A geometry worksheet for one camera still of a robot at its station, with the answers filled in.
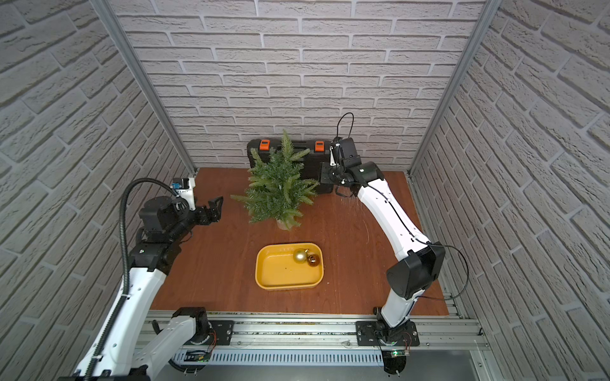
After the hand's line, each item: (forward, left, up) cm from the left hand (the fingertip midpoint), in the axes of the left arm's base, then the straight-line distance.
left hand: (212, 193), depth 72 cm
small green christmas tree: (+8, -18, -7) cm, 21 cm away
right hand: (+10, -37, 0) cm, 39 cm away
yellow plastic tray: (-12, -23, -29) cm, 39 cm away
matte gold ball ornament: (-9, -27, -26) cm, 39 cm away
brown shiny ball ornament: (-11, -32, -27) cm, 43 cm away
